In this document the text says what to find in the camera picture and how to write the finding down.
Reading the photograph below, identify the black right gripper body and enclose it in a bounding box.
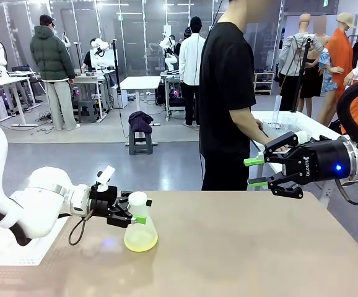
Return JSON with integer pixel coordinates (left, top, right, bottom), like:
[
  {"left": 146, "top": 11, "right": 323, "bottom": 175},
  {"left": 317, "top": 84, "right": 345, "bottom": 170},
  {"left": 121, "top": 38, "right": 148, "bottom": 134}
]
[{"left": 292, "top": 139, "right": 354, "bottom": 185}]

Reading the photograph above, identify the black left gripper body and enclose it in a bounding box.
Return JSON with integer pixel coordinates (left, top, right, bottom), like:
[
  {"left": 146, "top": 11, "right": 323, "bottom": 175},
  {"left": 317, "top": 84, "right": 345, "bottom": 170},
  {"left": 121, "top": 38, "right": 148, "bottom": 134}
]
[{"left": 89, "top": 186, "right": 124, "bottom": 225}]

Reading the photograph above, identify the translucent plastic conical flask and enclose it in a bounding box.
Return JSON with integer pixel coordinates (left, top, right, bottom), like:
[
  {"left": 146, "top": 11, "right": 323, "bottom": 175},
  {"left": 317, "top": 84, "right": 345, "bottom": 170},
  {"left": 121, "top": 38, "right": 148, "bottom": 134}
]
[{"left": 123, "top": 200, "right": 159, "bottom": 252}]

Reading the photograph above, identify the clear plastic measuring cylinder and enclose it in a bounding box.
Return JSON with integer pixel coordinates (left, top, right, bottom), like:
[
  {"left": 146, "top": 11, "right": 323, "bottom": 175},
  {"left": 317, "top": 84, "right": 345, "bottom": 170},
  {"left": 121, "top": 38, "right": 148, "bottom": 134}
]
[{"left": 273, "top": 95, "right": 283, "bottom": 125}]

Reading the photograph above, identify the person's right forearm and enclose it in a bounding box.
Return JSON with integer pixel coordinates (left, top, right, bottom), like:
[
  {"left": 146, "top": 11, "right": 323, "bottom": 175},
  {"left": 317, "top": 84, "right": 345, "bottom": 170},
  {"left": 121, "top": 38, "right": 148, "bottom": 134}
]
[{"left": 230, "top": 106, "right": 268, "bottom": 145}]

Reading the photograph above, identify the person's right hand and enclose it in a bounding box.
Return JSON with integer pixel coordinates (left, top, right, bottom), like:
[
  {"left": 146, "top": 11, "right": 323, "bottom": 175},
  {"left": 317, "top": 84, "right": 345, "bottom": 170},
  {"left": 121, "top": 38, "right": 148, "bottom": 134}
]
[{"left": 264, "top": 139, "right": 292, "bottom": 153}]

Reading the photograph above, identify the grey step stool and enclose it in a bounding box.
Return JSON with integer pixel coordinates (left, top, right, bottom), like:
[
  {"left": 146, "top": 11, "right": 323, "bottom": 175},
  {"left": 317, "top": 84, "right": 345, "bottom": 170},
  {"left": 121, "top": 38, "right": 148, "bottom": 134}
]
[
  {"left": 77, "top": 99, "right": 99, "bottom": 124},
  {"left": 128, "top": 125, "right": 154, "bottom": 156}
]

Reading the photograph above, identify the white shoe rack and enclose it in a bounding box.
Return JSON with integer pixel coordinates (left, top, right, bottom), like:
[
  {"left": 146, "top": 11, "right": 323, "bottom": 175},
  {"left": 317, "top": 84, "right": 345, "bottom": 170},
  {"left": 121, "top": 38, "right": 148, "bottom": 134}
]
[{"left": 253, "top": 71, "right": 274, "bottom": 95}]

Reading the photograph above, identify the mannequin in black dress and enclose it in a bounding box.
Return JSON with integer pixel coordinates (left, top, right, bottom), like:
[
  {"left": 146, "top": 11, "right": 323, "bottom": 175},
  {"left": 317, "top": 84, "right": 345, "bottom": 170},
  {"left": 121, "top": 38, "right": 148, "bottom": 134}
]
[{"left": 299, "top": 33, "right": 325, "bottom": 118}]

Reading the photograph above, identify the mannequin in blue floral dress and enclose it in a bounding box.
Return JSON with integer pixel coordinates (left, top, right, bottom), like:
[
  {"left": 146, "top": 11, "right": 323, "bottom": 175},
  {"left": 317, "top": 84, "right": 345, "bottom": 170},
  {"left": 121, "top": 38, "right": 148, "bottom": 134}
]
[{"left": 313, "top": 17, "right": 344, "bottom": 126}]

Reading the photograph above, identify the dark purple cloth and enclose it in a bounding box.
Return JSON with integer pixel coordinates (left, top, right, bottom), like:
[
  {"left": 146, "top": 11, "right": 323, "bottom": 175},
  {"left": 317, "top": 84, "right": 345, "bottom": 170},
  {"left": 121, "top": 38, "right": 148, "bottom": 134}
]
[{"left": 128, "top": 111, "right": 154, "bottom": 134}]

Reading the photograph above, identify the person in black t-shirt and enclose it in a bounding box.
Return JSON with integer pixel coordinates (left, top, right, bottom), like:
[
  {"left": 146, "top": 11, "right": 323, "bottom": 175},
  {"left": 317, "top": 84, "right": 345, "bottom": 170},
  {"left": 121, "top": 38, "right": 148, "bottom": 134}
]
[{"left": 199, "top": 0, "right": 268, "bottom": 192}]

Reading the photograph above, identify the mannequin in grey jacket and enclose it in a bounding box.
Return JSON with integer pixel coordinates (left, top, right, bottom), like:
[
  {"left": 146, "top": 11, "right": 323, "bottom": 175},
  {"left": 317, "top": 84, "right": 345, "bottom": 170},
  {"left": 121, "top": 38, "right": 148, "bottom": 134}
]
[{"left": 274, "top": 14, "right": 322, "bottom": 112}]

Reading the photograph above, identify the mannequin in orange robe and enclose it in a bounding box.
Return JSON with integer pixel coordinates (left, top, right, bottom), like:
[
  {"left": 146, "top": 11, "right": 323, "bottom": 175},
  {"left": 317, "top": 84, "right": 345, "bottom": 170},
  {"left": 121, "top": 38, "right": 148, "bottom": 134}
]
[{"left": 325, "top": 12, "right": 358, "bottom": 103}]

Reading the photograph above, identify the white standing desk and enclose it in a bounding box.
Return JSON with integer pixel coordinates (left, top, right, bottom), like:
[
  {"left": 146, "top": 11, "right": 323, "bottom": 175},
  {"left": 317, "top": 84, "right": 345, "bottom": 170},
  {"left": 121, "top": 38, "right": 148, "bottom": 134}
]
[{"left": 119, "top": 76, "right": 162, "bottom": 146}]

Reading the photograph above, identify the white lab workbench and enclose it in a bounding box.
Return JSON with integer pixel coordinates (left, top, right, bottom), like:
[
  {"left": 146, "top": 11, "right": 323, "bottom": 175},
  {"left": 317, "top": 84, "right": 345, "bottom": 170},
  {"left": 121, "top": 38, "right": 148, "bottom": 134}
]
[
  {"left": 73, "top": 69, "right": 115, "bottom": 122},
  {"left": 0, "top": 75, "right": 42, "bottom": 127}
]

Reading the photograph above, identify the person in white shirt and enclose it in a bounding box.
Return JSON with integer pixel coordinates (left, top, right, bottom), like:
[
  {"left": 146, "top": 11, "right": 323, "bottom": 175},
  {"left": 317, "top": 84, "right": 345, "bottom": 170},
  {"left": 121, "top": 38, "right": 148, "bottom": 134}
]
[{"left": 178, "top": 15, "right": 206, "bottom": 128}]

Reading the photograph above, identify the person in green puffer jacket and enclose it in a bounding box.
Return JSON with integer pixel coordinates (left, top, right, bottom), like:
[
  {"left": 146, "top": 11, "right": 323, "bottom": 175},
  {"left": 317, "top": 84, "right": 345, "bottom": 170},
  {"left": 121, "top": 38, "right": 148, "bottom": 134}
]
[{"left": 30, "top": 14, "right": 81, "bottom": 131}]

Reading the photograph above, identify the thin black left gripper cable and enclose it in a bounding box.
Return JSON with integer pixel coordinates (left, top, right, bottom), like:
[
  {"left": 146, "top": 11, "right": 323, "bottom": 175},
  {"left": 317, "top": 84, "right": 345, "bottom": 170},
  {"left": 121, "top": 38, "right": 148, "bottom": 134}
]
[{"left": 68, "top": 213, "right": 94, "bottom": 246}]

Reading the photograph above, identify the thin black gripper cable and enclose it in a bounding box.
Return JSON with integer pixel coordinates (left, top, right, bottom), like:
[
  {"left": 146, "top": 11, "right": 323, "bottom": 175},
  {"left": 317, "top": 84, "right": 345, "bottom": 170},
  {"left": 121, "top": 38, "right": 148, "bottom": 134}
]
[
  {"left": 68, "top": 213, "right": 94, "bottom": 246},
  {"left": 335, "top": 145, "right": 358, "bottom": 206}
]

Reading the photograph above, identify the thin black right gripper cable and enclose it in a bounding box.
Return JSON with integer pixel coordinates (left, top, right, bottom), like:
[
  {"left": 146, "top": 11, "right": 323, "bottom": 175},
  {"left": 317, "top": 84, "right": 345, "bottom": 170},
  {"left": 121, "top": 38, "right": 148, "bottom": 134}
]
[{"left": 335, "top": 145, "right": 358, "bottom": 206}]

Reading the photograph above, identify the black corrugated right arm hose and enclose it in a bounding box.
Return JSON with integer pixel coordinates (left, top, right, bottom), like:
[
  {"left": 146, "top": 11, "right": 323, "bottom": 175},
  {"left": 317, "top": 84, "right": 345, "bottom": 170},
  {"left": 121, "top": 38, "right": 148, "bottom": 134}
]
[{"left": 336, "top": 75, "right": 358, "bottom": 140}]

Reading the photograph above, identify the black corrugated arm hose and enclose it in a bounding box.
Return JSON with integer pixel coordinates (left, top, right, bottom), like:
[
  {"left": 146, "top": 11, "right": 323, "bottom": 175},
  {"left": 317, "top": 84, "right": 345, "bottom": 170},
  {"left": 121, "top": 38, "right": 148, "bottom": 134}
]
[
  {"left": 336, "top": 75, "right": 358, "bottom": 140},
  {"left": 0, "top": 207, "right": 33, "bottom": 247}
]

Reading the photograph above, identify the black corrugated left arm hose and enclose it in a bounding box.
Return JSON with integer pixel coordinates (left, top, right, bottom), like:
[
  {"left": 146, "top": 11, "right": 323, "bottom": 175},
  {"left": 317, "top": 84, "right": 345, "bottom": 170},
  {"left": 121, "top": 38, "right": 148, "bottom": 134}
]
[{"left": 0, "top": 207, "right": 33, "bottom": 247}]

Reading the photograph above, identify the black camera pole stand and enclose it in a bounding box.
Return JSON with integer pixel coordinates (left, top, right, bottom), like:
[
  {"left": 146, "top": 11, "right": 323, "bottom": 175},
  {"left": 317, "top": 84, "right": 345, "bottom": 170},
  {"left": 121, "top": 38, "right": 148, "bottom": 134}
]
[{"left": 110, "top": 39, "right": 121, "bottom": 110}]

